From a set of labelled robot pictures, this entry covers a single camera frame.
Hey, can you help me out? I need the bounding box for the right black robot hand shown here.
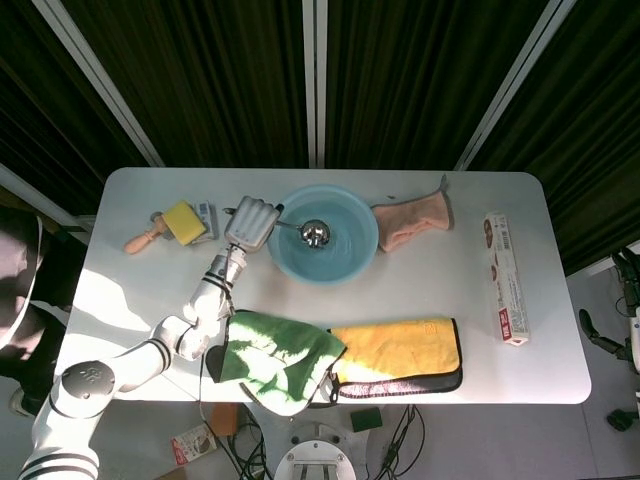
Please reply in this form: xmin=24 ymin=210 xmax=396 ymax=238
xmin=578 ymin=308 xmax=632 ymax=362

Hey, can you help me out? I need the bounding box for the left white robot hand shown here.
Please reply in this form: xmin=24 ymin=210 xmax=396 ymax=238
xmin=223 ymin=195 xmax=285 ymax=254

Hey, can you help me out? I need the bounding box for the metal ladle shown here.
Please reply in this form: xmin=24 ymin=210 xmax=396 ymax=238
xmin=274 ymin=215 xmax=331 ymax=250

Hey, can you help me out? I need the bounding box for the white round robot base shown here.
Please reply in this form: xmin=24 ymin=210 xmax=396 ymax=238
xmin=273 ymin=423 xmax=371 ymax=480

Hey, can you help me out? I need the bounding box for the light blue plastic bowl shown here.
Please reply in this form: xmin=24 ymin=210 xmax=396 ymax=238
xmin=266 ymin=183 xmax=380 ymax=287

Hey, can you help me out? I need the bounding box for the small white blue box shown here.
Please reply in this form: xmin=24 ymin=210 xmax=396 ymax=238
xmin=192 ymin=199 xmax=220 ymax=245

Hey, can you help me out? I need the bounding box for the yellow sponge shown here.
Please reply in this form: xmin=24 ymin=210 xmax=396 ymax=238
xmin=163 ymin=199 xmax=207 ymax=247

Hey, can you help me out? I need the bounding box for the long white printed box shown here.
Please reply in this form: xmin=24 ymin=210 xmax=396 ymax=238
xmin=482 ymin=210 xmax=531 ymax=347

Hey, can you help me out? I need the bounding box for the green microfiber towel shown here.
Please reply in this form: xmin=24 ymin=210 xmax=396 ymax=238
xmin=206 ymin=309 xmax=348 ymax=417

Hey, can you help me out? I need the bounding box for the dark curtain panel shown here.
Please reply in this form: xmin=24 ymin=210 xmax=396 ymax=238
xmin=0 ymin=0 xmax=151 ymax=216
xmin=64 ymin=0 xmax=309 ymax=169
xmin=324 ymin=0 xmax=551 ymax=171
xmin=469 ymin=0 xmax=640 ymax=276

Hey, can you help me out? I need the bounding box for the pink cloth with grey trim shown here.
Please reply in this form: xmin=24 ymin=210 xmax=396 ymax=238
xmin=370 ymin=173 xmax=455 ymax=254

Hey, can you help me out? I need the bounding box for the yellow and grey towel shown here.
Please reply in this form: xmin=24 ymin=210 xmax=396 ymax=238
xmin=327 ymin=316 xmax=464 ymax=400

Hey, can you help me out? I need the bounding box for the orange block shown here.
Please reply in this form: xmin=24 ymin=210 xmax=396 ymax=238
xmin=209 ymin=402 xmax=240 ymax=437

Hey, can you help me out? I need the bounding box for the dark green sponge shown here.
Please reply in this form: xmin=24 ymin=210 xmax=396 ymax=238
xmin=349 ymin=407 xmax=384 ymax=434

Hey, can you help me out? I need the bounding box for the printed cardboard packet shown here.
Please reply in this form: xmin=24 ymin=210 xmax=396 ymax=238
xmin=169 ymin=423 xmax=219 ymax=467

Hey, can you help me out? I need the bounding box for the person in dark clothes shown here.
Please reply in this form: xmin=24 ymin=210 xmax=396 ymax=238
xmin=0 ymin=204 xmax=76 ymax=417

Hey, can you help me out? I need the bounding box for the wooden handled brush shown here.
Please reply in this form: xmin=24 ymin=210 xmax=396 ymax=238
xmin=123 ymin=212 xmax=169 ymax=256

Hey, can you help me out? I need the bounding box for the white metal frame post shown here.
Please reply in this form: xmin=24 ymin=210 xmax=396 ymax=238
xmin=0 ymin=163 xmax=96 ymax=237
xmin=453 ymin=0 xmax=581 ymax=171
xmin=301 ymin=0 xmax=328 ymax=169
xmin=32 ymin=0 xmax=166 ymax=168

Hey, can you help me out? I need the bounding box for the black cable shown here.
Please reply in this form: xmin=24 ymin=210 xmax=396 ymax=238
xmin=379 ymin=403 xmax=426 ymax=480
xmin=199 ymin=407 xmax=274 ymax=480

